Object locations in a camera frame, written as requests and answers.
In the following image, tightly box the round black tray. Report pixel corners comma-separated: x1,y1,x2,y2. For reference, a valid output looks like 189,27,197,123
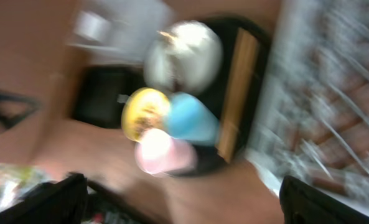
168,15,274,177

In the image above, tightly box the black rectangular tray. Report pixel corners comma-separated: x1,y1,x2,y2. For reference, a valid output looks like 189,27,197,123
71,66,146,129

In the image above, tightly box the wooden chopstick left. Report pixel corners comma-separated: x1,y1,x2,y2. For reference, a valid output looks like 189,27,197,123
217,27,253,161

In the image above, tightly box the white round plate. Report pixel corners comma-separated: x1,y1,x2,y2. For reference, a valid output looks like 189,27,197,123
144,21,223,95

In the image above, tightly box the light blue plastic cup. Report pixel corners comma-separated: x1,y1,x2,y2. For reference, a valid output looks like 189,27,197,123
164,92,220,146

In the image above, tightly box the colourful wrapper pile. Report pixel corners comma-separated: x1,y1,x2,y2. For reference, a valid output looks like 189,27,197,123
0,163,52,212

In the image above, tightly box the grey dishwasher rack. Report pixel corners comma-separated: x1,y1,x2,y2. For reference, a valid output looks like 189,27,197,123
248,0,369,216

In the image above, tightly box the yellow bowl with food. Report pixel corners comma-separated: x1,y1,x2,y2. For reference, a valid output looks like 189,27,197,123
121,88,170,142

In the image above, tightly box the clear plastic bin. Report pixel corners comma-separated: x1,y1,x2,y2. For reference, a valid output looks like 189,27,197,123
68,0,174,65

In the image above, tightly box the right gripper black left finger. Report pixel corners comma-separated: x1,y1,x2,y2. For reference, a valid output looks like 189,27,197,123
0,173,88,224

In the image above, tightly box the pink plastic cup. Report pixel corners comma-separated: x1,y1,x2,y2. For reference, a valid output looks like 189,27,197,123
134,128,198,176

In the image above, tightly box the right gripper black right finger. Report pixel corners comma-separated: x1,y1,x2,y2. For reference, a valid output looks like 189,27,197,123
279,175,369,224

